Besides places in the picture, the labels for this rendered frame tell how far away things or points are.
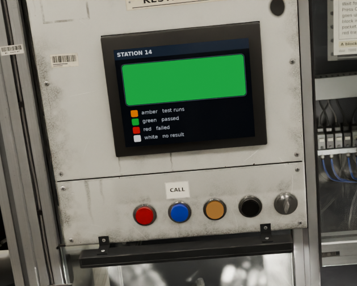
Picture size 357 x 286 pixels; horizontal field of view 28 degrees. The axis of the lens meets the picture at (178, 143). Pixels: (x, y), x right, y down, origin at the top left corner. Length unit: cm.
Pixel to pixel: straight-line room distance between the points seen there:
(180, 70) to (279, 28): 17
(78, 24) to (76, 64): 6
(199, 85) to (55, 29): 24
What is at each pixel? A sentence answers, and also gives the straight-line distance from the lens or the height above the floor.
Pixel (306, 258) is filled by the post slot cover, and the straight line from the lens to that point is 128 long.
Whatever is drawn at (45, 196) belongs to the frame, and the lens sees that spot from 125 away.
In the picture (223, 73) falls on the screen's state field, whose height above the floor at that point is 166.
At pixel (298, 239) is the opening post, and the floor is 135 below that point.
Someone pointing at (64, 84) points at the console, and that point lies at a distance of 117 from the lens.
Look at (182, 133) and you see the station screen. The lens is 115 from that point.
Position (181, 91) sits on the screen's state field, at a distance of 113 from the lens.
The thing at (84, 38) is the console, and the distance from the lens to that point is 115.
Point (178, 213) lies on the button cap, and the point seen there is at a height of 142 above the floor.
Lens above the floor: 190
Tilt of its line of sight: 18 degrees down
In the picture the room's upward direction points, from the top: 6 degrees counter-clockwise
